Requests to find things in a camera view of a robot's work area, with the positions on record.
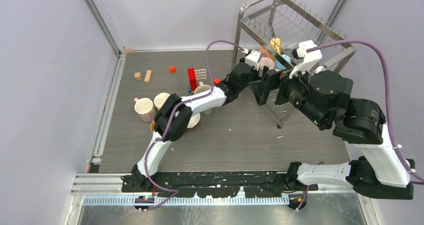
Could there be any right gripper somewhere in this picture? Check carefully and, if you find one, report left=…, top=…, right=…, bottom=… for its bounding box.
left=248, top=59, right=328, bottom=127

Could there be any pink cup rack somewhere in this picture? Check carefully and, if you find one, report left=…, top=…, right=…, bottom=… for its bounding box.
left=258, top=57, right=275, bottom=71

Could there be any cream floral mug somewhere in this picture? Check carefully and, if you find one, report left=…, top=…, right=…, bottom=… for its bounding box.
left=194, top=82, right=213, bottom=115

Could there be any dark red cup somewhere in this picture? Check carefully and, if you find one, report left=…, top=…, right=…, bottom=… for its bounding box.
left=187, top=113, right=201, bottom=129

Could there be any pale yellow mug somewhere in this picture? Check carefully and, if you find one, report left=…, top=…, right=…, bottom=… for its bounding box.
left=153, top=92, right=170, bottom=111

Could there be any pink faceted mug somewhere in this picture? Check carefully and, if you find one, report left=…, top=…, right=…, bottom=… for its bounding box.
left=134, top=97, right=157, bottom=123

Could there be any blue patterned mug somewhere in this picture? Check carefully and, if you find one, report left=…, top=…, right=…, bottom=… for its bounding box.
left=150, top=121, right=156, bottom=133

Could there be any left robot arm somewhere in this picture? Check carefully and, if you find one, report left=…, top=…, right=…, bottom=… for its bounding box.
left=131, top=62, right=270, bottom=192

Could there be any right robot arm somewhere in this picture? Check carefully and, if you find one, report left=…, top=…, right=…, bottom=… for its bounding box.
left=248, top=70, right=414, bottom=200

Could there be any steel dish rack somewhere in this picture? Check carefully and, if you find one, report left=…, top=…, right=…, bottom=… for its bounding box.
left=230, top=0, right=357, bottom=130

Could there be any small salmon cup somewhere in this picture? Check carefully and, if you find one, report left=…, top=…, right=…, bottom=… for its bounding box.
left=257, top=46, right=269, bottom=57

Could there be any light blue cup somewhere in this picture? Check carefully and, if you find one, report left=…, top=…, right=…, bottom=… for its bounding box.
left=274, top=54, right=291, bottom=70

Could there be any small yellow cup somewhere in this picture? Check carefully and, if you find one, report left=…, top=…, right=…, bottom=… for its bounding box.
left=268, top=37, right=283, bottom=54

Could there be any white window grid piece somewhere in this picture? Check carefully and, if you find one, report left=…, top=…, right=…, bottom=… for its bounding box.
left=194, top=69, right=207, bottom=80

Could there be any red duplo block tower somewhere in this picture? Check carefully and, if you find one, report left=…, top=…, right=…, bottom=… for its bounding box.
left=187, top=67, right=198, bottom=92

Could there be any orange cube far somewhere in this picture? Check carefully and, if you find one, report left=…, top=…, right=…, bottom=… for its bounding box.
left=169, top=66, right=177, bottom=73

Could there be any tan wooden block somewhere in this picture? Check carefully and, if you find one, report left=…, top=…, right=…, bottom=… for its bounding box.
left=144, top=69, right=152, bottom=83

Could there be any small tan wooden cube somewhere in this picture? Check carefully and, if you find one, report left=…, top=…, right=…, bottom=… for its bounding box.
left=134, top=72, right=143, bottom=81

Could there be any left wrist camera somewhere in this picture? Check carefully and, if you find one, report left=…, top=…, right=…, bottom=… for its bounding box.
left=245, top=49, right=262, bottom=71

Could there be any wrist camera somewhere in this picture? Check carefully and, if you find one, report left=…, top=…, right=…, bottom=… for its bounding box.
left=245, top=49, right=262, bottom=71
left=289, top=40, right=323, bottom=79

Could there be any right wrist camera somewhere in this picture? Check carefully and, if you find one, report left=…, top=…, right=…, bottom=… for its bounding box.
left=289, top=40, right=323, bottom=79

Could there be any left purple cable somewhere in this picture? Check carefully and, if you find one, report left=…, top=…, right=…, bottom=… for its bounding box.
left=140, top=40, right=249, bottom=211

